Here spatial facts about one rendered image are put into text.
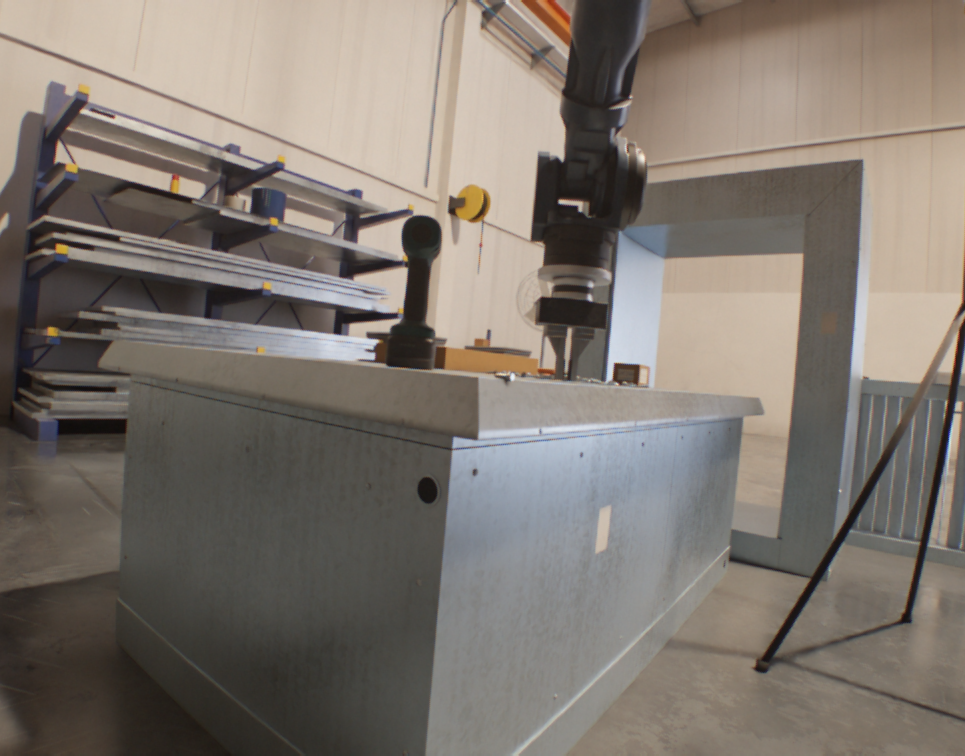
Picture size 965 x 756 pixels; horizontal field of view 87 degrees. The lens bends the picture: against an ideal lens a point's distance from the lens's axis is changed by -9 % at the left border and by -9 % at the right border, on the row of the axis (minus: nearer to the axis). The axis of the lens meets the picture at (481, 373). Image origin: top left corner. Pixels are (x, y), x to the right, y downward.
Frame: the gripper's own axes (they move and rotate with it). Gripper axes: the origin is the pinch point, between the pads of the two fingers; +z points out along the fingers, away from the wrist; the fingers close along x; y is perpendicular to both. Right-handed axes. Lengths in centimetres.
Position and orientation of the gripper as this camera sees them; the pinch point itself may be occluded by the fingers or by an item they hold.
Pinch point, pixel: (566, 370)
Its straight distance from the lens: 106.8
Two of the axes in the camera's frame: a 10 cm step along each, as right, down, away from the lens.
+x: 9.9, 0.9, 0.6
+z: -0.9, 10.0, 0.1
